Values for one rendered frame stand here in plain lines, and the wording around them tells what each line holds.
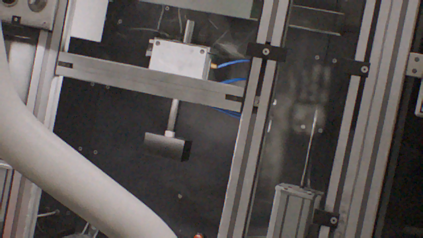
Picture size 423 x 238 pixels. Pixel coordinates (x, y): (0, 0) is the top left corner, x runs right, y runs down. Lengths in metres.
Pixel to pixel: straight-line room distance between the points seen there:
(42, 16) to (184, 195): 0.60
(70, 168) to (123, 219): 0.08
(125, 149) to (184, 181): 0.16
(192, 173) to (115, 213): 1.03
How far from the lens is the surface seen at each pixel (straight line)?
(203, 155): 1.96
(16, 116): 0.97
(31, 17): 1.63
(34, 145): 0.96
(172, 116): 1.74
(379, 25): 1.47
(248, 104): 1.49
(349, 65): 1.47
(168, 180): 1.99
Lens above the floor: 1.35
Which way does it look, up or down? 3 degrees down
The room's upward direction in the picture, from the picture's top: 11 degrees clockwise
